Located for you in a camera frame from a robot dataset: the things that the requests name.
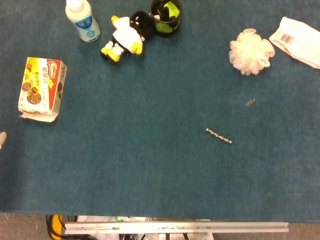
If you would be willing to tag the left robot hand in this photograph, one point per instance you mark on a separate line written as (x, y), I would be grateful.
(2, 138)

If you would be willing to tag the aluminium frame rail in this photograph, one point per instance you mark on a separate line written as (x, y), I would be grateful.
(175, 227)

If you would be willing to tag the pink mesh bath sponge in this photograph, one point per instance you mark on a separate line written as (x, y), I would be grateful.
(250, 52)

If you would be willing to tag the white plastic drink bottle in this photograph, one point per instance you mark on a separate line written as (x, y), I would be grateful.
(83, 21)

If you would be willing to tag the silver paper clip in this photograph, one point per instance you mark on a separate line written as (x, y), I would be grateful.
(250, 102)

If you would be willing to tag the red yellow biscuit box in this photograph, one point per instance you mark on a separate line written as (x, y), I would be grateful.
(41, 86)

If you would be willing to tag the white pink plastic package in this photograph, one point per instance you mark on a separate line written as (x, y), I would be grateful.
(297, 41)

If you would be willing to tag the black white yellow plush toy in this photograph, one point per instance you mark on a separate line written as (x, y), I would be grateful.
(127, 35)

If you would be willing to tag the green item in pen holder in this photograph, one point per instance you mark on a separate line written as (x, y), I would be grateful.
(172, 8)

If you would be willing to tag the black mesh pen holder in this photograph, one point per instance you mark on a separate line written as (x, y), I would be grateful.
(166, 25)

